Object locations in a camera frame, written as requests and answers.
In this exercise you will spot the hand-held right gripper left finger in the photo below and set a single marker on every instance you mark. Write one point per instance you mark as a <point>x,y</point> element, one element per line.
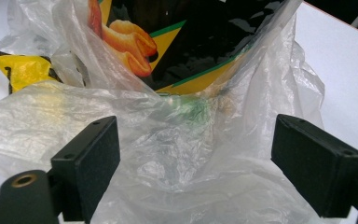
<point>87,168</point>

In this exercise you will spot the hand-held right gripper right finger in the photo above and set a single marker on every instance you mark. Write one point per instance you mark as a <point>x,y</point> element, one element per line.
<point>317,168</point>

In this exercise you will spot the translucent plastic bag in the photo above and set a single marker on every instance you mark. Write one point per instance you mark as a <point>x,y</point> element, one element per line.
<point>167,149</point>

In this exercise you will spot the black and yellow snack packet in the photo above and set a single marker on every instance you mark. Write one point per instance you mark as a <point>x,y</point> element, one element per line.
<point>205,43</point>

